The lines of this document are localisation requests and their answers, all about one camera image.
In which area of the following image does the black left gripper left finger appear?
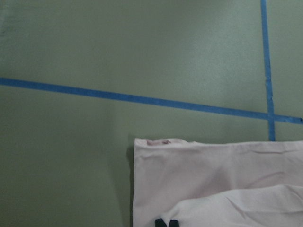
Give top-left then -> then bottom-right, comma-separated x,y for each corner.
155,219 -> 166,227

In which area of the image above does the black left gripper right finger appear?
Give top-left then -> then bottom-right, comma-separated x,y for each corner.
169,220 -> 179,227

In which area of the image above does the pink printed t-shirt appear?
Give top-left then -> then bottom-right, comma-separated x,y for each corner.
133,139 -> 303,227

